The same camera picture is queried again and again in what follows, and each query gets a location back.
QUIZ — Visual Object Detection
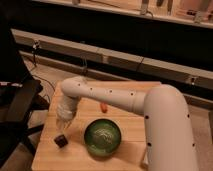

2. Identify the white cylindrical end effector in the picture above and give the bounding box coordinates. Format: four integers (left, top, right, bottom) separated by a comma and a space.
56, 113, 73, 131

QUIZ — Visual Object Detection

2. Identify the dark brown eraser cube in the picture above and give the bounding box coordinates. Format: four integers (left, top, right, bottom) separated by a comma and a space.
54, 134, 68, 148

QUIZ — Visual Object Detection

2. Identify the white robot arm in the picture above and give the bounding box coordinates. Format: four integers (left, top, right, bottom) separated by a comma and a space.
57, 76, 199, 171

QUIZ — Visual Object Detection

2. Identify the wooden cutting board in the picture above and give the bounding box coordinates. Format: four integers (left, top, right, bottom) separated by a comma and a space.
32, 84, 146, 171

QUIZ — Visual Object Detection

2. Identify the green round plate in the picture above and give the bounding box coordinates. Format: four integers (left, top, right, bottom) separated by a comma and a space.
84, 118, 122, 157

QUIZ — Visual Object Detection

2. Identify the black chair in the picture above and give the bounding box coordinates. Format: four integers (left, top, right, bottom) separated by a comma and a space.
0, 79, 49, 168

